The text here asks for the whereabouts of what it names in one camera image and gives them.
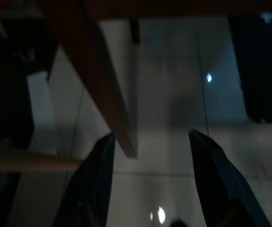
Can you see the dark furniture piece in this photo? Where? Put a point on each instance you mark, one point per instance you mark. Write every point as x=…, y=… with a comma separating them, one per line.
x=5, y=82

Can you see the dark thin table leg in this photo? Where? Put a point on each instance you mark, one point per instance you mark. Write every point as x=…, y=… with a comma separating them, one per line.
x=134, y=32

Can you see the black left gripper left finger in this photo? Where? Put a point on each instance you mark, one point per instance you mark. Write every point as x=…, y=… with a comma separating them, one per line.
x=95, y=179

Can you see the brown wooden table apron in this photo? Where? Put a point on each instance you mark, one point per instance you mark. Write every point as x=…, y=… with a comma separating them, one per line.
x=173, y=7

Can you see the brown wooden table leg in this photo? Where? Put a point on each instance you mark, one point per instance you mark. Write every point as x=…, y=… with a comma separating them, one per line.
x=95, y=71

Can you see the light wooden chair rail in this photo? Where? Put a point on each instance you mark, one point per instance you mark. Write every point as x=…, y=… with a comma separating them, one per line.
x=31, y=162

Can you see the dark cloth bundle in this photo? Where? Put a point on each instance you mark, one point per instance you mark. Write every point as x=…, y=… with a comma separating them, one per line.
x=263, y=71

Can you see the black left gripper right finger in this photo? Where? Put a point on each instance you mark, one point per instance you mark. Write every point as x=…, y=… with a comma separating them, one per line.
x=218, y=184

